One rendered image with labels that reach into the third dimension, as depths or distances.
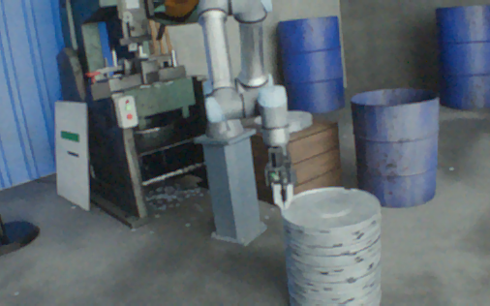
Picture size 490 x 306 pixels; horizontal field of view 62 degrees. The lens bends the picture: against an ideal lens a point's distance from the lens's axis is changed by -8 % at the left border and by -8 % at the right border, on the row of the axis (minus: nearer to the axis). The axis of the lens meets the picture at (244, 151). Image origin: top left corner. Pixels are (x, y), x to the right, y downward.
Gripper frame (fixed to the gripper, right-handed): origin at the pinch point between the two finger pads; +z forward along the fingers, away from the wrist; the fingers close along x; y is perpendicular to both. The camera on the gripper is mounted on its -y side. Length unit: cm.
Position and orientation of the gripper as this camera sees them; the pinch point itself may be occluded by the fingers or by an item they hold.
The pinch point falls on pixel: (284, 204)
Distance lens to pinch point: 132.6
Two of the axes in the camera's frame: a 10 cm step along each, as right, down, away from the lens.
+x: 9.8, -0.7, -2.0
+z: 1.2, 9.5, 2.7
